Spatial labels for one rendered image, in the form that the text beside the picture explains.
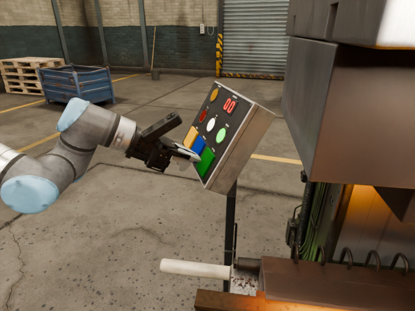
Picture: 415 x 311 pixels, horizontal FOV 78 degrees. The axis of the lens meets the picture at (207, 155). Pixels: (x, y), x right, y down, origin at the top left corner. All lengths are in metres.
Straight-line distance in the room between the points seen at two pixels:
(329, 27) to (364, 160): 0.09
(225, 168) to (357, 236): 0.35
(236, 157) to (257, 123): 0.11
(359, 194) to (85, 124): 0.60
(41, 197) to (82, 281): 1.31
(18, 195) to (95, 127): 0.21
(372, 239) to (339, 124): 0.47
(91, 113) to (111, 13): 9.63
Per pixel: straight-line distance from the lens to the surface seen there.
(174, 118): 0.68
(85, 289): 1.85
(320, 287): 0.51
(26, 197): 0.63
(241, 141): 0.72
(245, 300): 0.44
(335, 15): 0.21
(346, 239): 0.62
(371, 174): 0.22
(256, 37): 8.30
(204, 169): 0.76
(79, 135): 0.68
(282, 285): 0.49
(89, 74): 5.39
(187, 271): 0.97
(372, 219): 0.61
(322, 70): 0.20
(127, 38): 9.97
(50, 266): 2.06
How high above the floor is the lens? 1.37
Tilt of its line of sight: 26 degrees down
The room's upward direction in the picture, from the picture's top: straight up
